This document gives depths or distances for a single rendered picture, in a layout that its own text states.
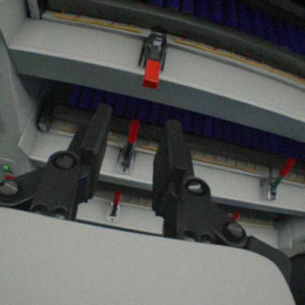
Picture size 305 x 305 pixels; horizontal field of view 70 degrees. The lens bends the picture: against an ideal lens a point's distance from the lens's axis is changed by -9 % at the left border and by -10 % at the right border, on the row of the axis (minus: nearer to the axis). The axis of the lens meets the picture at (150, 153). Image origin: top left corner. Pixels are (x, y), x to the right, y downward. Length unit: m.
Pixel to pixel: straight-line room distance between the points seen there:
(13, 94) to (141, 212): 0.38
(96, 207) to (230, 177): 0.30
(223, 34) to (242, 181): 0.27
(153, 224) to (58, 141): 0.29
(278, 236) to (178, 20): 0.60
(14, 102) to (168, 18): 0.22
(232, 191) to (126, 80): 0.28
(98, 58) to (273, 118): 0.22
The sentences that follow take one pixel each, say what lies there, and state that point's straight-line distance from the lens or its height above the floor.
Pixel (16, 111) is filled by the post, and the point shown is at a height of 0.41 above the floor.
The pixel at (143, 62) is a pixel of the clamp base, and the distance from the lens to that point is 0.26.
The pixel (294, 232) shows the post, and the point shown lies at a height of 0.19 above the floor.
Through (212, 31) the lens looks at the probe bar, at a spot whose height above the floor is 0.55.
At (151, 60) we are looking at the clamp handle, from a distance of 0.23.
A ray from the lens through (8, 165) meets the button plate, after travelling 0.46.
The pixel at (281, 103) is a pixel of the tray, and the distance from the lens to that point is 0.32.
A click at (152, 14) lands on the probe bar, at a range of 0.29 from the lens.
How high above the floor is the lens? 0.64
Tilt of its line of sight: 47 degrees down
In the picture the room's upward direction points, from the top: 20 degrees clockwise
